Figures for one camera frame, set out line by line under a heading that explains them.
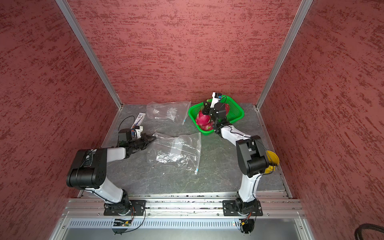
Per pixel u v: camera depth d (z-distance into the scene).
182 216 0.73
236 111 1.10
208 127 0.97
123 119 1.14
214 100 0.81
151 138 0.91
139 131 0.89
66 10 0.72
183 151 0.88
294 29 0.78
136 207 0.74
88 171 0.47
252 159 0.50
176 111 1.16
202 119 0.91
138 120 1.10
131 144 0.81
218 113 0.70
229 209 0.74
